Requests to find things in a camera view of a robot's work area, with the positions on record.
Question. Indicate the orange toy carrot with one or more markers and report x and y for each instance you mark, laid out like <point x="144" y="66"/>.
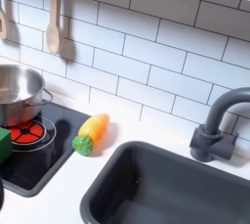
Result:
<point x="92" y="131"/>

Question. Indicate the steel pot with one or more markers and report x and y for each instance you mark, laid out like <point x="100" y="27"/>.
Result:
<point x="18" y="94"/>

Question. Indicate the red stove burner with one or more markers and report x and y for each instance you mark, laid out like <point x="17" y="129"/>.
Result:
<point x="27" y="132"/>

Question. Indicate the black stove top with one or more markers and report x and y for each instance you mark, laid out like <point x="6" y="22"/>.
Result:
<point x="35" y="166"/>

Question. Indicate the wooden spoon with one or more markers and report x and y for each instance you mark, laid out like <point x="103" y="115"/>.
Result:
<point x="54" y="29"/>

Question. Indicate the grey tap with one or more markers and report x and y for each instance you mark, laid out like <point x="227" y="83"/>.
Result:
<point x="211" y="133"/>

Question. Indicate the wooden spatula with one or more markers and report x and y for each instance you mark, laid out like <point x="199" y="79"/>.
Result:
<point x="2" y="22"/>

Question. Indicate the grey sink basin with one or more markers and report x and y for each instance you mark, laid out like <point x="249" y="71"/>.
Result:
<point x="169" y="185"/>

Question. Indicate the green block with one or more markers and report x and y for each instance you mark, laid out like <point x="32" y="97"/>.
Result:
<point x="4" y="144"/>

